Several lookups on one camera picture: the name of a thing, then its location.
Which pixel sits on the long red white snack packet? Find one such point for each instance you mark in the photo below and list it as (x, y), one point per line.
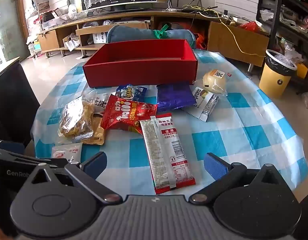
(166, 155)

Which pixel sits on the brown snack packet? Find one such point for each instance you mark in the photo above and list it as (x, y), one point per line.
(97, 133)

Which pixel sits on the red cardboard box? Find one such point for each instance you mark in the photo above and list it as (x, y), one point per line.
(144, 72)

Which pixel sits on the purple snack packet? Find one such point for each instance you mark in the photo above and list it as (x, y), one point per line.
(174, 96)

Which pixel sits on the wicker basket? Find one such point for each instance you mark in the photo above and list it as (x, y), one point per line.
(48, 16)

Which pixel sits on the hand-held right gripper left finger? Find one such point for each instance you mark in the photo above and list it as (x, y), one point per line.
(94, 164)

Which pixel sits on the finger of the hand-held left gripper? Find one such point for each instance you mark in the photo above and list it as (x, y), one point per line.
(11, 147)

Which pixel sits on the clear plastic bag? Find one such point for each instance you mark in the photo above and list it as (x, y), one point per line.
(290, 50)

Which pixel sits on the white box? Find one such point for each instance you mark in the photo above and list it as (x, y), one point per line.
(99, 38)

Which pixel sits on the black chair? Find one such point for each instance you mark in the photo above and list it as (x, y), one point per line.
(11, 105)

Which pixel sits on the black shelf rack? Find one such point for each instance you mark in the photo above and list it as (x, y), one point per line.
(277, 5)

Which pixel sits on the blue snack packet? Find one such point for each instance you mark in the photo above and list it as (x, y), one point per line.
(131, 92)

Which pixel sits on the white snack packet black print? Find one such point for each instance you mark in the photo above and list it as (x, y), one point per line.
(100, 100)

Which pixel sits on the small white red packet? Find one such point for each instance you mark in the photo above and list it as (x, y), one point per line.
(66, 151)

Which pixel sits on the white wafer packet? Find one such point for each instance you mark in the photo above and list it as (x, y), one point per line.
(204, 105)

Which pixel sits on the clear yellow noodle snack packet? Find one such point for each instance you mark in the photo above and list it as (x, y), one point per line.
(74, 120)

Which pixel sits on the round yellow bun packet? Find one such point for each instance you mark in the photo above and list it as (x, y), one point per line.
(214, 81)

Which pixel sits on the orange plastic bag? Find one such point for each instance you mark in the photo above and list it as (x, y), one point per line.
(201, 41)

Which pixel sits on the yellow trash bin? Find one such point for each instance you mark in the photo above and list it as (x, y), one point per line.
(271, 82)

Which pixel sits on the white paper bag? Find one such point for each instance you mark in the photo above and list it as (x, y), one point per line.
(71, 43)

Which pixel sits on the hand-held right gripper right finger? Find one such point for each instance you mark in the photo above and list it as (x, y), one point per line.
(214, 166)

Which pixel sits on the wooden television cabinet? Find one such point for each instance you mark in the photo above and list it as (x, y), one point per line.
(234, 42)

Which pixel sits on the blue rolled cushion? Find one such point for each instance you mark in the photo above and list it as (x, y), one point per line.
(129, 33)

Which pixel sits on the blue white checkered tablecloth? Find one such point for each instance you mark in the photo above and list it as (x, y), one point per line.
(244, 130)

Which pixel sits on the green plastic bag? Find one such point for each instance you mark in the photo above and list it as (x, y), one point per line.
(160, 33)

